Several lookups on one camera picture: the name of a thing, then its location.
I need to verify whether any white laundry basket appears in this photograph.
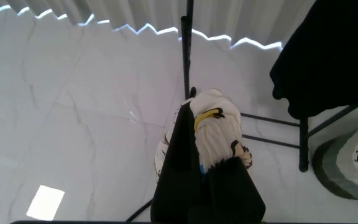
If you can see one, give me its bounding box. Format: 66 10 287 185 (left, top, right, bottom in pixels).
311 123 358 202

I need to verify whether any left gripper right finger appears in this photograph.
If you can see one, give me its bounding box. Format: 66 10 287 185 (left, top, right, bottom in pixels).
202 156 266 224

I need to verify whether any white curtain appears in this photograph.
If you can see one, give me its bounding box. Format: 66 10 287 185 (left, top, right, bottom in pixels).
0 0 317 50

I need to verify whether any cream printed garment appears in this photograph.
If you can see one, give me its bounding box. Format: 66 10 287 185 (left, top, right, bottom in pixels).
154 88 254 185

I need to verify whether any black t-shirt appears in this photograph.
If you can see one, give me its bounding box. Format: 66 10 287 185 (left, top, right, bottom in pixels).
269 0 358 125

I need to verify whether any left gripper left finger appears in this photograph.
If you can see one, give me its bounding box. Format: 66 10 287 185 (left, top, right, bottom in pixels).
150 101 203 224

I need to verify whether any black clothes rack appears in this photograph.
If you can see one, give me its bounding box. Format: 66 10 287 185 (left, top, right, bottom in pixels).
180 0 358 173

